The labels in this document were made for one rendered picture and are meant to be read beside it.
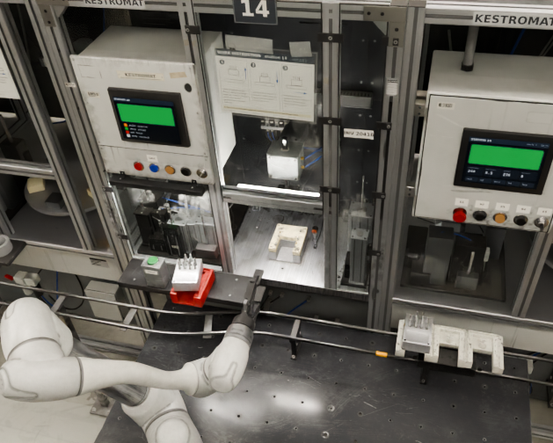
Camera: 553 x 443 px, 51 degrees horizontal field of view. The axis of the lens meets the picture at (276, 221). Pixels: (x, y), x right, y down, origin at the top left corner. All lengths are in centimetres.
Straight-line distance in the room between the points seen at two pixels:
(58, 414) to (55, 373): 173
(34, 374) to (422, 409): 136
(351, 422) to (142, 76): 139
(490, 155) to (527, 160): 10
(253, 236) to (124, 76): 94
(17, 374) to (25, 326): 15
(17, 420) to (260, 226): 163
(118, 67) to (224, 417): 128
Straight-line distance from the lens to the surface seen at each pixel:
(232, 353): 180
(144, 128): 199
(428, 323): 215
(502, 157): 178
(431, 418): 227
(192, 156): 201
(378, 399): 228
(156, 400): 202
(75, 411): 327
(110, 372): 164
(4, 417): 341
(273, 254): 238
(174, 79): 187
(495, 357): 222
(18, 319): 168
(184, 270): 227
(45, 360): 159
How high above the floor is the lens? 263
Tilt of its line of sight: 42 degrees down
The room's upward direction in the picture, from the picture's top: 5 degrees counter-clockwise
